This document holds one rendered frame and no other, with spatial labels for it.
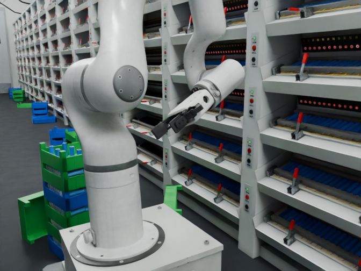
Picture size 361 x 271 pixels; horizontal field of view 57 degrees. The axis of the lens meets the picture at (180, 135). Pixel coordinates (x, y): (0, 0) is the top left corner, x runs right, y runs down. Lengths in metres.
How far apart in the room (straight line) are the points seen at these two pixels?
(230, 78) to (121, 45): 0.38
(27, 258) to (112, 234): 0.88
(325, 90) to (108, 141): 0.69
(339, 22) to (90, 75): 0.74
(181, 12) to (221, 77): 1.01
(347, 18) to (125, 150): 0.72
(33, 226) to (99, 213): 1.04
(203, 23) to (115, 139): 0.40
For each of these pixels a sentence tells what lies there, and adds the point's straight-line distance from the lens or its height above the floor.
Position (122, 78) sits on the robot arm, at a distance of 0.64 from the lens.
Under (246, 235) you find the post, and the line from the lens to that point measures 1.50.
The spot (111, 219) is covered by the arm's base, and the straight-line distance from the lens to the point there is 0.75.
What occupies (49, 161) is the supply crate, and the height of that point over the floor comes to 0.42.
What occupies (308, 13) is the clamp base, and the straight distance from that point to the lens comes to 1.19.
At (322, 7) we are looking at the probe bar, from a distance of 1.20.
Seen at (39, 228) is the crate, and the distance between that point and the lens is 1.80.
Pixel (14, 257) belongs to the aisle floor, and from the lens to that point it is 1.65.
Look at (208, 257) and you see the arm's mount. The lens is 0.77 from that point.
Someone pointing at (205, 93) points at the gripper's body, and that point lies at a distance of 0.88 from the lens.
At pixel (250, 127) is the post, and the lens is 1.34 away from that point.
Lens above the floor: 0.80
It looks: 12 degrees down
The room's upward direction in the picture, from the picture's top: straight up
